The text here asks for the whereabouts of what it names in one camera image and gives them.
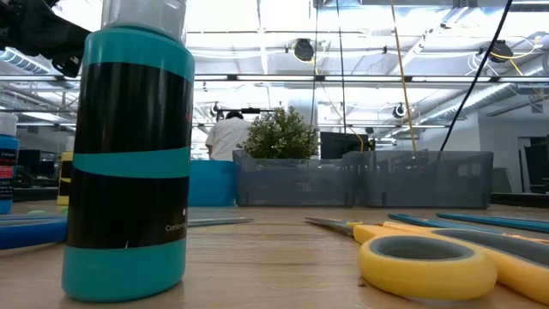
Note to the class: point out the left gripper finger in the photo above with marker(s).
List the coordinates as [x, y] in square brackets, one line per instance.
[68, 66]
[43, 30]

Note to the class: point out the teal paint bottle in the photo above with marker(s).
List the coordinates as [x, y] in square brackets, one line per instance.
[128, 171]

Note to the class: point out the blue paint bottle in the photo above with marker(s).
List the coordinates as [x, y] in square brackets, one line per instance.
[6, 171]

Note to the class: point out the person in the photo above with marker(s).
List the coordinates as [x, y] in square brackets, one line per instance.
[225, 137]

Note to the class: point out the blue plastic tray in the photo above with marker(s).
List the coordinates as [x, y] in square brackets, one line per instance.
[212, 184]

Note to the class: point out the small potted green plant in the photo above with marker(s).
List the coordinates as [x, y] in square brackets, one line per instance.
[281, 133]

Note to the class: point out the grey translucent plastic bin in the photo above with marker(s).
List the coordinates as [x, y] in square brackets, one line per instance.
[424, 180]
[291, 184]

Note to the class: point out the black monitor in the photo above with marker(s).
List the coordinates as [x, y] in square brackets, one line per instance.
[343, 146]

